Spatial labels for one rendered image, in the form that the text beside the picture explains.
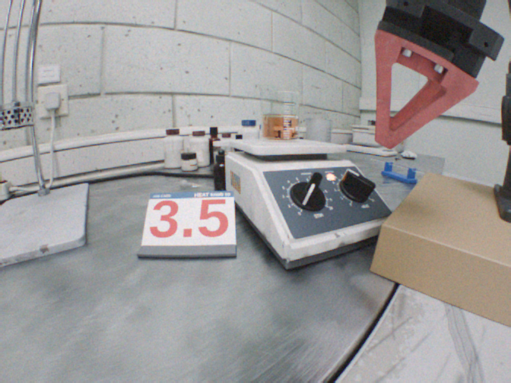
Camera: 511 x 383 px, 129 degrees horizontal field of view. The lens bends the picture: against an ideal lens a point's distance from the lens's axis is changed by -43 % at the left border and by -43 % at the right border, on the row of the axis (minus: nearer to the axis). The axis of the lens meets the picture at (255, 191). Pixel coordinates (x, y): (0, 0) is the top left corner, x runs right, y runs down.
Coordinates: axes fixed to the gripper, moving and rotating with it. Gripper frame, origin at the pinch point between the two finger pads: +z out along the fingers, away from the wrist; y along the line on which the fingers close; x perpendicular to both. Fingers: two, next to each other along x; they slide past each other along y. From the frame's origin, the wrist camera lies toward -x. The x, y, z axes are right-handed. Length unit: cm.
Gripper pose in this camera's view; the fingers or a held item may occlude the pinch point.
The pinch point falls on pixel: (387, 129)
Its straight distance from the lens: 18.9
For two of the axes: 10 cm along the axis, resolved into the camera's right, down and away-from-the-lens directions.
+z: -1.5, 7.1, 6.9
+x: 8.4, 4.6, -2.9
